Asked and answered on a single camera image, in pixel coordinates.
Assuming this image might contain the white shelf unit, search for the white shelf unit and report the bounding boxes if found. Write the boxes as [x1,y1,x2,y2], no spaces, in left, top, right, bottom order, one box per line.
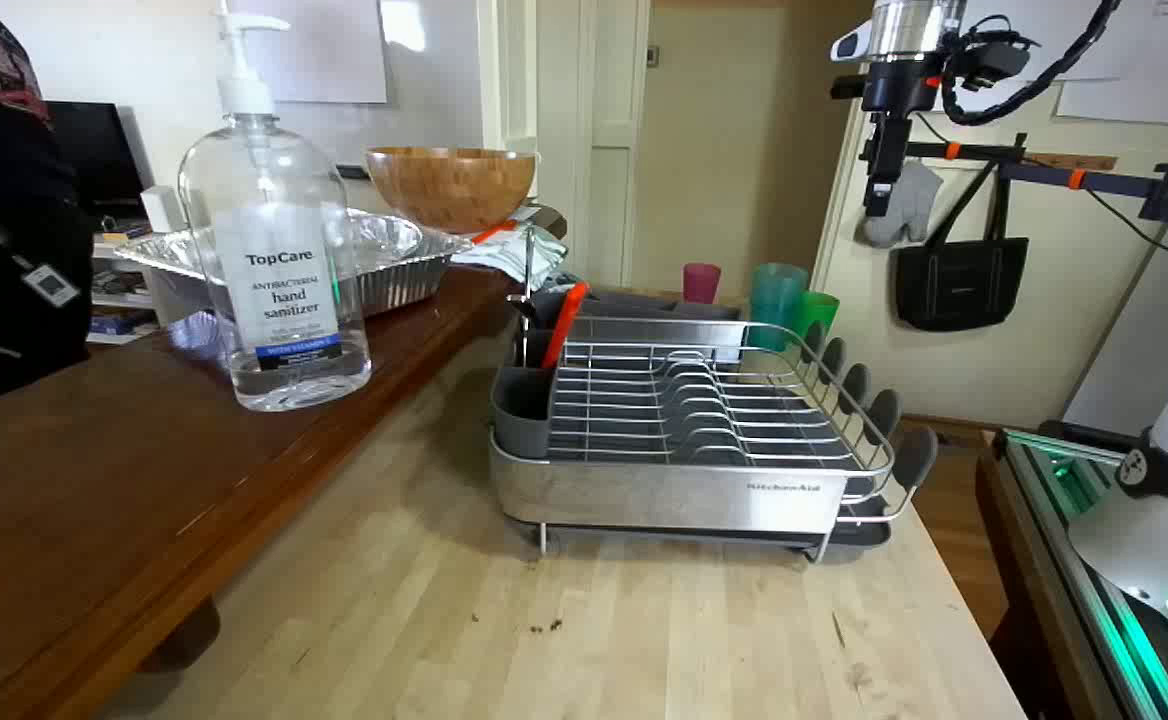
[85,223,166,352]

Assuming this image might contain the grey utensil caddy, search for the grey utensil caddy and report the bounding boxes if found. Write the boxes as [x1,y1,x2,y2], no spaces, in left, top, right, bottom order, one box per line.
[488,310,575,458]

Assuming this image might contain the black monitor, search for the black monitor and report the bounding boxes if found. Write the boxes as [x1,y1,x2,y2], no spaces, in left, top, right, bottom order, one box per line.
[39,94,158,230]

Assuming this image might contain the aluminium foil tray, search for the aluminium foil tray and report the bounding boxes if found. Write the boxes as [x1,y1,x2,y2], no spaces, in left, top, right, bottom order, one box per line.
[115,203,469,324]

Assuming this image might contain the wooden bowl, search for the wooden bowl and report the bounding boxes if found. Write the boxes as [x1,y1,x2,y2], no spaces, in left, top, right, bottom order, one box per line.
[362,145,539,237]

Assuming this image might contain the white paper sheet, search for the white paper sheet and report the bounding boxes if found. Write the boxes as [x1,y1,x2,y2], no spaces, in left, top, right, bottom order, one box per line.
[1054,0,1168,131]

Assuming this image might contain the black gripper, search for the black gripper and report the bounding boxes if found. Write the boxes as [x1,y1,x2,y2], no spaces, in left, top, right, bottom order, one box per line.
[827,0,951,221]

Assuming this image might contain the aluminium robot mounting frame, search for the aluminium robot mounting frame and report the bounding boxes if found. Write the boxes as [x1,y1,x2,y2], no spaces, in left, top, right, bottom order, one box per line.
[979,424,1168,720]

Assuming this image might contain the black tote bag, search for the black tote bag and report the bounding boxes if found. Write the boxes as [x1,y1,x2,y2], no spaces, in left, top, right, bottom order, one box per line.
[887,158,1032,334]

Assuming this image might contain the blue plastic cup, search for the blue plastic cup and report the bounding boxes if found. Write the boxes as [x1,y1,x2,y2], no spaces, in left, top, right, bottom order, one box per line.
[744,261,813,354]

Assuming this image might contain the person in black clothing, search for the person in black clothing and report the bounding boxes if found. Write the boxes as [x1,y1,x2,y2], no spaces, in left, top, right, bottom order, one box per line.
[0,0,100,419]

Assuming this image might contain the clear hand sanitizer pump bottle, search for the clear hand sanitizer pump bottle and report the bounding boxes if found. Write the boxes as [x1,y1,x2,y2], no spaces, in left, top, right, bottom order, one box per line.
[172,0,376,417]

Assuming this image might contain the green plastic cup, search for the green plastic cup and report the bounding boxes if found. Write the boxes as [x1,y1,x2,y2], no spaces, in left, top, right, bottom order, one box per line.
[794,287,844,352]

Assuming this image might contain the white panel door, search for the white panel door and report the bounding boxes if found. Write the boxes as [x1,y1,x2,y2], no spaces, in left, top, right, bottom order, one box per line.
[475,0,657,293]

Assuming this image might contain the pink plastic cup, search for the pink plastic cup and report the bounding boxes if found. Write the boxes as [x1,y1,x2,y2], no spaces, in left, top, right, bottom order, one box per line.
[679,261,726,310]

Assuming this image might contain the steel dish drying rack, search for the steel dish drying rack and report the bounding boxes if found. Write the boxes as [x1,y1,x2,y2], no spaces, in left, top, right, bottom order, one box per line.
[485,310,945,563]

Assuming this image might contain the orange handled utensil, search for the orange handled utensil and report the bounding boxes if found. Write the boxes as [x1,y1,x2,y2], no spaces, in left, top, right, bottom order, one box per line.
[537,274,594,376]

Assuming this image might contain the black kitchen utensil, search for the black kitchen utensil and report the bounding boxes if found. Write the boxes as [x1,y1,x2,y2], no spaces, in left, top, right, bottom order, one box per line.
[511,285,555,370]

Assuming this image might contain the grey oven mitt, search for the grey oven mitt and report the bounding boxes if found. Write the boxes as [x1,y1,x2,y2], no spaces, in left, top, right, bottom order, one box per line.
[854,155,946,251]

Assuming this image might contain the white ID badge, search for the white ID badge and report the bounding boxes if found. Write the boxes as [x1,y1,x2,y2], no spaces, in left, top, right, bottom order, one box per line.
[19,255,85,310]

